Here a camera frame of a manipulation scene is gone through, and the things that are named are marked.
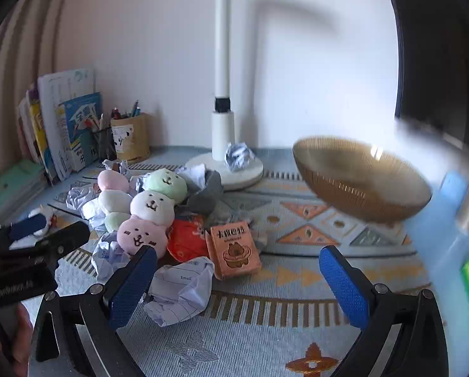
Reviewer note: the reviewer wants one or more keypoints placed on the blue illustrated book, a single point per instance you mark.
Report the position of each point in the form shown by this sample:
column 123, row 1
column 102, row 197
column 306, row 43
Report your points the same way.
column 83, row 133

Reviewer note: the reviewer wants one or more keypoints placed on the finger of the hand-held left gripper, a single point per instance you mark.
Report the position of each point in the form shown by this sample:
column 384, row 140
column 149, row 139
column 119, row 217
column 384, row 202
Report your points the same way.
column 26, row 229
column 69, row 232

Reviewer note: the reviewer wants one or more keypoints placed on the white desk lamp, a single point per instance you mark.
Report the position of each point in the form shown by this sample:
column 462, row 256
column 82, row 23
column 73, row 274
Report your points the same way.
column 223, row 47

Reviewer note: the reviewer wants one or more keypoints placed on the stack of green books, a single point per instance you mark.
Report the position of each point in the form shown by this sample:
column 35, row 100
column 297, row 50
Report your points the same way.
column 10, row 184

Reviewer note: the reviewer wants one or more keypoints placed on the white workbook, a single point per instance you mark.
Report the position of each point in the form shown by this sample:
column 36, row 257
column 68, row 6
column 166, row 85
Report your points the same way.
column 61, row 125

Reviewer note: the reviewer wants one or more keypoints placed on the patterned woven table mat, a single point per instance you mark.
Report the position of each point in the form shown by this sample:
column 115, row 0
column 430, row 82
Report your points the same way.
column 258, row 322

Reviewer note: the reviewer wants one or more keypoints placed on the black mesh pen holder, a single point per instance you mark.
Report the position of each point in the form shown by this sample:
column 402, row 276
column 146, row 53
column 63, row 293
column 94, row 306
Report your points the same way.
column 105, row 145

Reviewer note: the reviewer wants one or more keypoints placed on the orange bear print box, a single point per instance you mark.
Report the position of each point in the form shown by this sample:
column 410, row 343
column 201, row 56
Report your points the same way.
column 234, row 255

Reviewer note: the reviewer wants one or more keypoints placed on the bunch of pens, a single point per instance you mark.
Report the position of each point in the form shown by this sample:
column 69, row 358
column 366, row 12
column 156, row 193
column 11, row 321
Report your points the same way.
column 126, row 110

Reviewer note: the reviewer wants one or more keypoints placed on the beige pleated curtain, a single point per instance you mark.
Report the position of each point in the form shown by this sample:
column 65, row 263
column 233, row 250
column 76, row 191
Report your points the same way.
column 22, row 66

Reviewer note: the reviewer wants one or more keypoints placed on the red orange snack packet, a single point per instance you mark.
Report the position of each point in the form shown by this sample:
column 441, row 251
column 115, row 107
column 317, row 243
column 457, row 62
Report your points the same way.
column 187, row 239

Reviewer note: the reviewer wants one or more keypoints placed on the white paper ball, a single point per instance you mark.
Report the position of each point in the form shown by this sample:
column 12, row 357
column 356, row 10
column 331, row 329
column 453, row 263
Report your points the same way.
column 108, row 255
column 114, row 167
column 238, row 157
column 81, row 200
column 179, row 290
column 191, row 174

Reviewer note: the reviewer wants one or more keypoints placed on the small white orange toy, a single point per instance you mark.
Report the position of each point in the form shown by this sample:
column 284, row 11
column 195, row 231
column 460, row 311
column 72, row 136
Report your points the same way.
column 48, row 218

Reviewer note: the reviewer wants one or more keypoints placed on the black monitor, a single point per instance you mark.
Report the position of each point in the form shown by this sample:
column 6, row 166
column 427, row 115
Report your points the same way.
column 446, row 66

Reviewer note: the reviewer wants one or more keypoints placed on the bunch of pencils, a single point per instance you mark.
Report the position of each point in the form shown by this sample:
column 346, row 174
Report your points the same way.
column 97, row 122

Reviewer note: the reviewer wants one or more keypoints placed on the yellow bamboo pen holder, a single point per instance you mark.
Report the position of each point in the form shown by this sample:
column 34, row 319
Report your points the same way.
column 131, row 139

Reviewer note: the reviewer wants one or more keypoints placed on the person's left hand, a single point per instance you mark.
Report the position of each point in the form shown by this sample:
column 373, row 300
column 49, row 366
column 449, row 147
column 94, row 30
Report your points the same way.
column 22, row 337

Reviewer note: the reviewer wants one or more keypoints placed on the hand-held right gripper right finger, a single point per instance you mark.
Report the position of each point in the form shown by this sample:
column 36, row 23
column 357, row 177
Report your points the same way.
column 344, row 286

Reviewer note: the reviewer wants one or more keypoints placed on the row of upright books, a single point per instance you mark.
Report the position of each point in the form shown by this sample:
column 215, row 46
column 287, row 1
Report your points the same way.
column 26, row 133

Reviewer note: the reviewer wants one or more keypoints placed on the grey cloth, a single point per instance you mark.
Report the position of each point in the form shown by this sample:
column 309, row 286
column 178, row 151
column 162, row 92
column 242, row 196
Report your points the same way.
column 207, row 196

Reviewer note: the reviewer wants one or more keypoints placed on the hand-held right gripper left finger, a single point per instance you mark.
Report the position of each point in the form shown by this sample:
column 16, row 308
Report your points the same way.
column 130, row 286

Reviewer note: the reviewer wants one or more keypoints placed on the yellow book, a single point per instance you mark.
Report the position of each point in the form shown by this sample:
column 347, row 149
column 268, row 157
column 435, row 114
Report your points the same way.
column 40, row 141

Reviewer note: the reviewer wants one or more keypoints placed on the golden ribbed bowl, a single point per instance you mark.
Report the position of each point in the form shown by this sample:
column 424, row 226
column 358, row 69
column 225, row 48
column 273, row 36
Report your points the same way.
column 360, row 180

